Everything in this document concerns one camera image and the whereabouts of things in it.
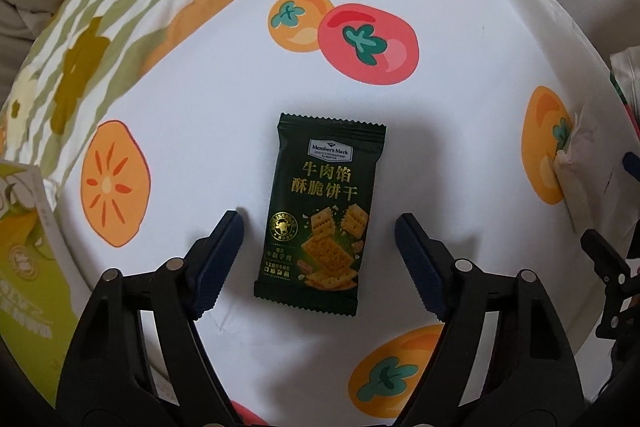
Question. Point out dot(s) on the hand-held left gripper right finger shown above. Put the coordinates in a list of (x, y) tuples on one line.
[(420, 262)]

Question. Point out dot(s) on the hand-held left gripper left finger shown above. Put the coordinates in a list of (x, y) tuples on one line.
[(217, 262)]

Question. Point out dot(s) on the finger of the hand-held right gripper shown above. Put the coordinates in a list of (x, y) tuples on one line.
[(631, 163), (622, 297)]

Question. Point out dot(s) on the white crinkled snack packet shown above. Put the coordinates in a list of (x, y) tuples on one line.
[(585, 167)]

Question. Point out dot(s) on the dark green cracker packet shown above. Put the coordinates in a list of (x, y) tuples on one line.
[(320, 187)]

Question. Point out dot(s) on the yellow-green cardboard box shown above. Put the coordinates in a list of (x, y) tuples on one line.
[(25, 267)]

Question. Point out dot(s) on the white plastic bag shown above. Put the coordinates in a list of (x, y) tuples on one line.
[(627, 67)]

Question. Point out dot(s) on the white fruit print tablecloth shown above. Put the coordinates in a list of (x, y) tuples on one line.
[(225, 82)]

